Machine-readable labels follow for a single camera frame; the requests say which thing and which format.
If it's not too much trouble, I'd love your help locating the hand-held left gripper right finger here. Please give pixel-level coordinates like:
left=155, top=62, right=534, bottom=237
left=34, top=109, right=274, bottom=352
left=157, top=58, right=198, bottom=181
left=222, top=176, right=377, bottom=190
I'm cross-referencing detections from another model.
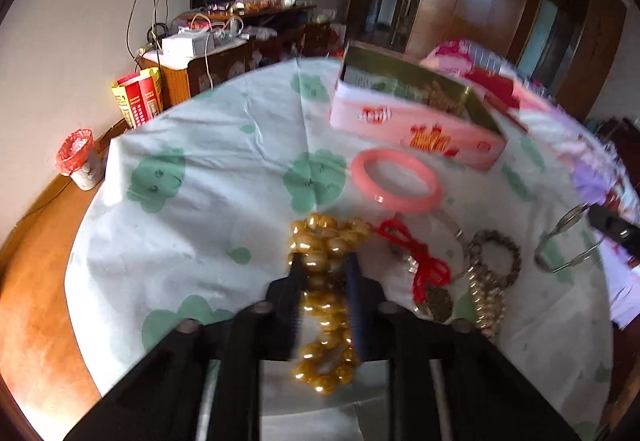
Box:
left=345, top=252, right=583, bottom=441

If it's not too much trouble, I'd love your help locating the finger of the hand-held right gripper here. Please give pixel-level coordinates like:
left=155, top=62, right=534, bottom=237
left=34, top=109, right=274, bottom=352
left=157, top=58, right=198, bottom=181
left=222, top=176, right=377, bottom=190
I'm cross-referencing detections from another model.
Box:
left=587, top=205, right=640, bottom=267

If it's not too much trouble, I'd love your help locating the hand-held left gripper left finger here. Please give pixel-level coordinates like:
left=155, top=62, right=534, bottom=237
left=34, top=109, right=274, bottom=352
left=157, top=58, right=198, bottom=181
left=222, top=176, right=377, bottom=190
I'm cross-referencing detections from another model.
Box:
left=62, top=252, right=308, bottom=441

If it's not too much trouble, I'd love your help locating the yellow amber bead necklace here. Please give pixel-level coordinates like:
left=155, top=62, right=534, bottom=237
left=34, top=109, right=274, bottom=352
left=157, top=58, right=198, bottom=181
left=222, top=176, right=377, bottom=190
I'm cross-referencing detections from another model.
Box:
left=286, top=212, right=375, bottom=396

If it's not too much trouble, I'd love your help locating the red string coin pendant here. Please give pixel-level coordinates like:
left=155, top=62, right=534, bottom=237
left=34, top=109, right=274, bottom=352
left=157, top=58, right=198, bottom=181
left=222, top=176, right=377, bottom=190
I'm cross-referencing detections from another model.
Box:
left=376, top=217, right=455, bottom=324

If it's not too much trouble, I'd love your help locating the dark wooden bead bracelet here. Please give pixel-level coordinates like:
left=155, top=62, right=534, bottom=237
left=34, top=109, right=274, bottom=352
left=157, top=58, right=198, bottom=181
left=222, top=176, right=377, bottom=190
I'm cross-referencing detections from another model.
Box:
left=467, top=229, right=522, bottom=289

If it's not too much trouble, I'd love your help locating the pink bangle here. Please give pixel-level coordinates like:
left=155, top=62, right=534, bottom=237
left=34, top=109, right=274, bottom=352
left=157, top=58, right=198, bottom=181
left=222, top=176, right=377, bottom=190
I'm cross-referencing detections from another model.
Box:
left=350, top=148, right=443, bottom=215

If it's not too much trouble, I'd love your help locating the white pearl necklace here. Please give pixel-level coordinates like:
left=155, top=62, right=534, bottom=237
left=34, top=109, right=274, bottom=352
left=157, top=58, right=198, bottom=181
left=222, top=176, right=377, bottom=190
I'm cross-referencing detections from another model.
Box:
left=462, top=241, right=507, bottom=339

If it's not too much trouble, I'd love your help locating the pink tin box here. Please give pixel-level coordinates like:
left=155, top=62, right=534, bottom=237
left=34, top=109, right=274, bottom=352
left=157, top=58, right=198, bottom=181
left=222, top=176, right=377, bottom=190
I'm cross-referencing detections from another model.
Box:
left=329, top=41, right=507, bottom=172

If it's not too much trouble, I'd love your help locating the white green clover tablecloth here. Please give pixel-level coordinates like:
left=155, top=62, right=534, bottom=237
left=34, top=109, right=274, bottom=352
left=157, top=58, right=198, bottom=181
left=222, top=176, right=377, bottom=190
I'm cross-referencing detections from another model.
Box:
left=64, top=57, right=616, bottom=441

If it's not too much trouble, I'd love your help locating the brown wooden television cabinet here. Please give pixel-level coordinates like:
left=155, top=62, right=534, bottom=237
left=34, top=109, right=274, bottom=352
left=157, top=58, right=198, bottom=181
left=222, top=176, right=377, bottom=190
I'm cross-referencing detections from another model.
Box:
left=137, top=6, right=346, bottom=109

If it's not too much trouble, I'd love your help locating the yellow red carton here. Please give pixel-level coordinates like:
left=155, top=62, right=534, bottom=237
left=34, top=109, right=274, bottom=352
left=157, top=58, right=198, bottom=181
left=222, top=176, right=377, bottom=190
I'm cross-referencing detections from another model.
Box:
left=111, top=67, right=164, bottom=129

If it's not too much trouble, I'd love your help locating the bin with red bag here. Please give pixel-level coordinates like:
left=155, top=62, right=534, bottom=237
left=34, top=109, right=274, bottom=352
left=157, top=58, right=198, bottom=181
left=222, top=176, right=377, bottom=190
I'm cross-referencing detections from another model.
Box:
left=55, top=128, right=107, bottom=192

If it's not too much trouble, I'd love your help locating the white cardboard box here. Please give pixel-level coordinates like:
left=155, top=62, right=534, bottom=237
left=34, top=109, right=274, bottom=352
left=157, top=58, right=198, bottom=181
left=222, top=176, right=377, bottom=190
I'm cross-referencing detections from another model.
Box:
left=161, top=32, right=216, bottom=59

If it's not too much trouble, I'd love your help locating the brown wooden wardrobe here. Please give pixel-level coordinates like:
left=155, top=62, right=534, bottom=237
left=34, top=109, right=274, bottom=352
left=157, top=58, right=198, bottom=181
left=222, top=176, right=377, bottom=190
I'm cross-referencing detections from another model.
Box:
left=345, top=0, right=628, bottom=122

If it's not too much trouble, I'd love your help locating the thin silver wire bangle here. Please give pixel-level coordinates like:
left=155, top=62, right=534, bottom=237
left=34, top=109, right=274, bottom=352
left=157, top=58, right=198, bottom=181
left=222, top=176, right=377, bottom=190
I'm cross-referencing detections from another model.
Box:
left=395, top=210, right=473, bottom=282

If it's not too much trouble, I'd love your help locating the white cable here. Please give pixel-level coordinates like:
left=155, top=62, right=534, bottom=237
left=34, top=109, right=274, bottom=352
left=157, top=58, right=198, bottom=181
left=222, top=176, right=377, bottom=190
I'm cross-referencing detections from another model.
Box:
left=201, top=32, right=215, bottom=89

